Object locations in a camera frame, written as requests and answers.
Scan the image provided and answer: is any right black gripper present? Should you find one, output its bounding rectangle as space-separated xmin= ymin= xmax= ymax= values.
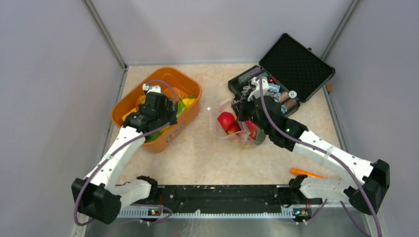
xmin=232 ymin=92 xmax=271 ymax=135

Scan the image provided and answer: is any red toy pepper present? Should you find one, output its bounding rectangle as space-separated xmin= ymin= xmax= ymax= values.
xmin=245 ymin=120 xmax=258 ymax=140

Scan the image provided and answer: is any toy cherry tomato cluster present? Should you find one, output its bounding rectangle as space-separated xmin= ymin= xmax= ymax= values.
xmin=226 ymin=124 xmax=240 ymax=135

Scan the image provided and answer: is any red toy tomato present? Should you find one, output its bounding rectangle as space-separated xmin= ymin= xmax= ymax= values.
xmin=217 ymin=112 xmax=236 ymax=132

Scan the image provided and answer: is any clear zip top bag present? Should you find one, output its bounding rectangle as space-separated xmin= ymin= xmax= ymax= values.
xmin=207 ymin=100 xmax=266 ymax=148

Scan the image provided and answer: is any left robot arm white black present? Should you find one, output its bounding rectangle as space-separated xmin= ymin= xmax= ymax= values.
xmin=72 ymin=90 xmax=178 ymax=226

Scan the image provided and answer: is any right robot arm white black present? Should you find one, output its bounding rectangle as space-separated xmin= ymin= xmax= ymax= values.
xmin=232 ymin=96 xmax=390 ymax=216

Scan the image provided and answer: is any orange plastic basket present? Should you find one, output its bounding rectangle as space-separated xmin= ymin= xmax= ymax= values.
xmin=111 ymin=67 xmax=202 ymax=153

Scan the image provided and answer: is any black poker chip case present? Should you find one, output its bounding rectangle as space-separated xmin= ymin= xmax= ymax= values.
xmin=227 ymin=33 xmax=335 ymax=117

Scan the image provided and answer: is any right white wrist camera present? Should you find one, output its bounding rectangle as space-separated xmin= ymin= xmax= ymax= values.
xmin=243 ymin=76 xmax=269 ymax=101

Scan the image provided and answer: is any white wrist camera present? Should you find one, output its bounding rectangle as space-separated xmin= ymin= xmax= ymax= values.
xmin=243 ymin=76 xmax=269 ymax=101
xmin=142 ymin=83 xmax=162 ymax=95

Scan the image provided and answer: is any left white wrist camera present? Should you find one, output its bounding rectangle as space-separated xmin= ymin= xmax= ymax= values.
xmin=142 ymin=83 xmax=162 ymax=95

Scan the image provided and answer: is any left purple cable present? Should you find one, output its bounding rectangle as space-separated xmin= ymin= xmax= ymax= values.
xmin=72 ymin=79 xmax=180 ymax=227

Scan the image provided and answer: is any purple cable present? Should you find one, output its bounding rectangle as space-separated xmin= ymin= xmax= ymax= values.
xmin=257 ymin=76 xmax=383 ymax=237
xmin=72 ymin=79 xmax=180 ymax=227

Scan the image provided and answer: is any orange handled tool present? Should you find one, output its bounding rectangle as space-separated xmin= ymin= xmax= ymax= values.
xmin=290 ymin=168 xmax=324 ymax=178

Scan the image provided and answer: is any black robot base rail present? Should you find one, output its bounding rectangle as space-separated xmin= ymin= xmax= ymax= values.
xmin=130 ymin=185 xmax=323 ymax=217

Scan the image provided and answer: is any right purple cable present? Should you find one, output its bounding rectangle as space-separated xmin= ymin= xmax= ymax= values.
xmin=257 ymin=76 xmax=383 ymax=237

